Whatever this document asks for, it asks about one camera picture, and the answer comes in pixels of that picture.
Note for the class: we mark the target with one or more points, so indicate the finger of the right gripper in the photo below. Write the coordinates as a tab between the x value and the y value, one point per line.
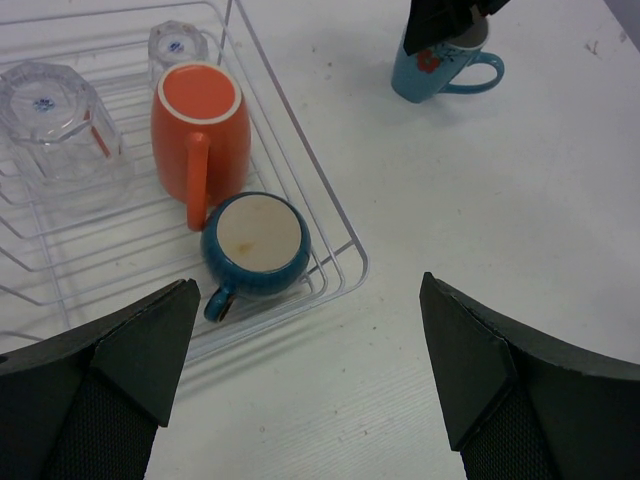
434	21
490	7

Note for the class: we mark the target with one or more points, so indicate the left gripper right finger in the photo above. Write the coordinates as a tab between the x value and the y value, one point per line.
520	404

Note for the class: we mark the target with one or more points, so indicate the dark blue squat mug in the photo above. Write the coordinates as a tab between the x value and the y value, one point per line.
255	244

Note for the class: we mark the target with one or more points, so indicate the orange mug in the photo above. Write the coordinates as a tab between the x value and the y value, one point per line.
201	137

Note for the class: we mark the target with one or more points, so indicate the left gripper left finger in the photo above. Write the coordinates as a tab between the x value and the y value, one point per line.
87	403

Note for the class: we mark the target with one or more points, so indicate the white wire dish rack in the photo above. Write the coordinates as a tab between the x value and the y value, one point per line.
60	269

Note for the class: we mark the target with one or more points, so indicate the light blue floral mug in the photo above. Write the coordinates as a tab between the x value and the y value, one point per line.
431	71

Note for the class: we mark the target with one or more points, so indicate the clear glass with sticker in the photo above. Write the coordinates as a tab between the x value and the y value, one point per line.
63	140

